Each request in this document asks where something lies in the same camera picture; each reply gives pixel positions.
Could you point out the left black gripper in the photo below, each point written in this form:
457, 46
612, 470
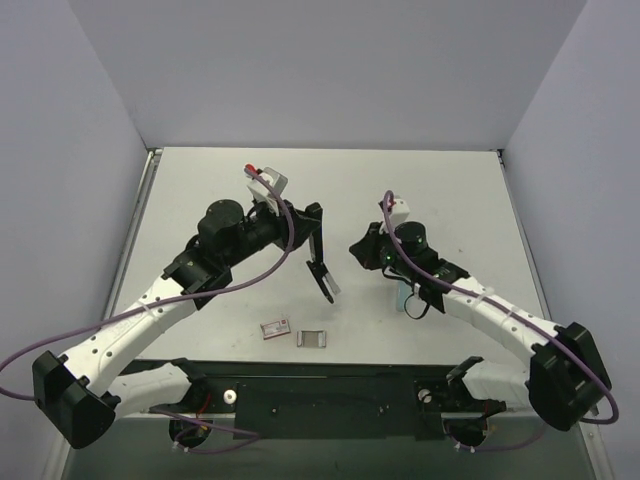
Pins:
307, 223

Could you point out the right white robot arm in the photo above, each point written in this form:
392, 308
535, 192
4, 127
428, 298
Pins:
561, 375

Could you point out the red white staple box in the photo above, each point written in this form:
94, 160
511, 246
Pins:
275, 329

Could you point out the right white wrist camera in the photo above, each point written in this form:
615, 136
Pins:
395, 213

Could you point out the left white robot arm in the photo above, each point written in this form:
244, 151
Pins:
84, 390

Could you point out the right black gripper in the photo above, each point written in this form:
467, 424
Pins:
364, 248

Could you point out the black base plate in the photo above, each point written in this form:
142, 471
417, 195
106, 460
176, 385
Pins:
334, 401

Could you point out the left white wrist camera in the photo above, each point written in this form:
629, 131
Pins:
265, 185

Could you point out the black stapler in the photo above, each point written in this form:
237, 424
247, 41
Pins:
318, 268

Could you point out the aluminium rail frame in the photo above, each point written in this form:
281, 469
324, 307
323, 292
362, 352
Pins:
143, 192

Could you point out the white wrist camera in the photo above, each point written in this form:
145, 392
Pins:
395, 213
265, 185

